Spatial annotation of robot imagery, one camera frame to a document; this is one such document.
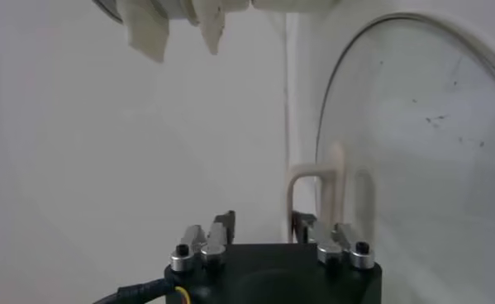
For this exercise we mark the cream electric cooker pot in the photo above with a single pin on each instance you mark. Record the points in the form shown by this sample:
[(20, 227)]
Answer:
[(212, 25)]

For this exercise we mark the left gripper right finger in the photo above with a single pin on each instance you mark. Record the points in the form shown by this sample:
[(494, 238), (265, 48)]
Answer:
[(325, 237)]

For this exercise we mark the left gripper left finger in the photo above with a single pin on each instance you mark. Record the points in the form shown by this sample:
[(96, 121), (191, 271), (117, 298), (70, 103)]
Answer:
[(216, 235)]

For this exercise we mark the round glass pot lid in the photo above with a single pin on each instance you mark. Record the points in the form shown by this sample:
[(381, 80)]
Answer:
[(416, 165)]

